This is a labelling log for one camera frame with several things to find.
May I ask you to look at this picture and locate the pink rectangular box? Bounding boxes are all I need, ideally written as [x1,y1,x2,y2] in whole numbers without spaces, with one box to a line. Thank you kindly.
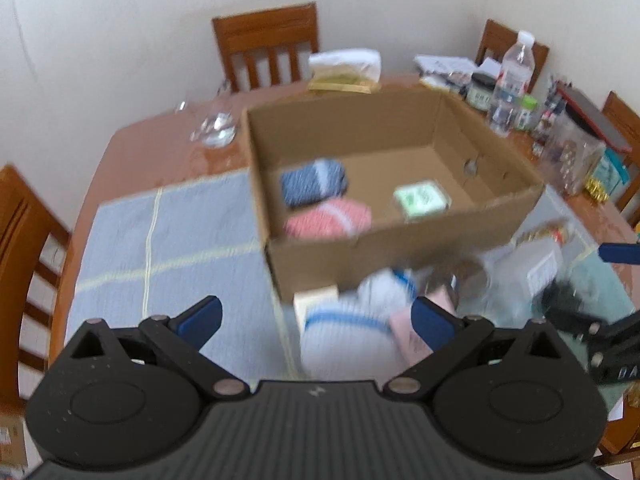
[390,296,459,366]

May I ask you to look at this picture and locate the clear jar dark contents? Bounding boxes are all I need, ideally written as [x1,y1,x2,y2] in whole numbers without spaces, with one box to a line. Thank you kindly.
[425,258,490,313]

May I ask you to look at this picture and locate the white blue-striped sock ball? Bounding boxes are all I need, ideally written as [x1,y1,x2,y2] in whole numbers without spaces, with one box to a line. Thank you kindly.
[299,268,418,384]

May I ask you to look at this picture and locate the cream patterned box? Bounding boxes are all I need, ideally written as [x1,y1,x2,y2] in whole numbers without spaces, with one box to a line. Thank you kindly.
[293,285,338,333]

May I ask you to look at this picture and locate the green white tissue pack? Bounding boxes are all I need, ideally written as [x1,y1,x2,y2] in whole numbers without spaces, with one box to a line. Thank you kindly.
[393,180,451,219]

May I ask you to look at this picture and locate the pink knitted sock roll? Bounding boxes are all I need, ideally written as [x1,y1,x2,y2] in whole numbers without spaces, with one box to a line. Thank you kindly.
[283,197,372,240]

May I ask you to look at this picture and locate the blue grey sock roll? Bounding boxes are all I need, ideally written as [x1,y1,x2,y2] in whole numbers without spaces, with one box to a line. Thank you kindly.
[280,158,348,208]

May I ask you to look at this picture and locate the jar with gold ornaments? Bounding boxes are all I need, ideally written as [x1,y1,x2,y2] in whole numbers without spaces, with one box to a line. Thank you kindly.
[515,218,575,247]

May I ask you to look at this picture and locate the white labelled plastic bottle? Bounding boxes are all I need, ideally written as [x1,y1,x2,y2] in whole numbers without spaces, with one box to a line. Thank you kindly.
[492,237,564,301]

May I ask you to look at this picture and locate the gold ornament on table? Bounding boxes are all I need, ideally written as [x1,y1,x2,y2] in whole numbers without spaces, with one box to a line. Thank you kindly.
[585,177,608,204]

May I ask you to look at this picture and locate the teal packet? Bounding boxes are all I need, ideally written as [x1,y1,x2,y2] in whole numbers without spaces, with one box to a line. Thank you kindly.
[592,148,630,196]

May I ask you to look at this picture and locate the large clear storage jar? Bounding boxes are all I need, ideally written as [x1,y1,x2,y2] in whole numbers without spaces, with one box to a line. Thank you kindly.
[538,107,605,196]

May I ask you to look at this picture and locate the wooden chair far right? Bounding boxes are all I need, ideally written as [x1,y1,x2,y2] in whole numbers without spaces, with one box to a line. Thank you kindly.
[598,90,640,214]

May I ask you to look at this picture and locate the wooden chair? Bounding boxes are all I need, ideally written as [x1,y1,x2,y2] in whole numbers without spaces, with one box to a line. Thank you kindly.
[474,18,550,94]
[212,2,320,93]
[1,164,70,413]
[598,90,640,214]

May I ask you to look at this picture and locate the red brown jar lid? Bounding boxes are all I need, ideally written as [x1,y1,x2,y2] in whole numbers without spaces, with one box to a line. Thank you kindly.
[556,82,632,155]

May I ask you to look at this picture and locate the brown cardboard box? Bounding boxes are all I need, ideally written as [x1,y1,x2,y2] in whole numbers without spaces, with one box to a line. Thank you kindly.
[241,87,544,302]

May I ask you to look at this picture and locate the wooden chair left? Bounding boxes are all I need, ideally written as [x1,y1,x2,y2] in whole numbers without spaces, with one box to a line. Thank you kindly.
[1,164,70,413]

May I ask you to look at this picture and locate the green cap small bottle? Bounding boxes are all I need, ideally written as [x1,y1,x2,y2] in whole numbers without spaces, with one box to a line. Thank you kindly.
[514,94,538,131]

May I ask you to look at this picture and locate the clear water bottle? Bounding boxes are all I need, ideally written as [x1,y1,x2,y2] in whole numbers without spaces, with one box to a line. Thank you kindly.
[487,30,535,138]

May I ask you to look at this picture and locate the dark lidded small jar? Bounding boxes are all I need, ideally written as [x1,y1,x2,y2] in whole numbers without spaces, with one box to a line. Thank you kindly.
[465,72,496,113]

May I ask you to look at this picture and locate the clear glass cup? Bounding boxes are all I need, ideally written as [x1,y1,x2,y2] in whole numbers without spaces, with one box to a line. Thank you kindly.
[174,79,236,148]

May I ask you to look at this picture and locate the wooden chair back right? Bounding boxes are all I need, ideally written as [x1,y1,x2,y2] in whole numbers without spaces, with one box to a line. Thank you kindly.
[474,18,550,94]

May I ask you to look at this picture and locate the stack of white papers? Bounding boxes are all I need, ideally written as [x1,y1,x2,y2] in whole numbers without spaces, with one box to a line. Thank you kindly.
[413,54,478,87]

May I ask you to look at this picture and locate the gold tissue box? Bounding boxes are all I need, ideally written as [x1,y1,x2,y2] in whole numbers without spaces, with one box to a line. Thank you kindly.
[308,48,382,94]

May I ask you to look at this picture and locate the wooden chair at back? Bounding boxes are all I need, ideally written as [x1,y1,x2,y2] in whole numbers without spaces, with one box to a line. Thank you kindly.
[212,2,320,93]

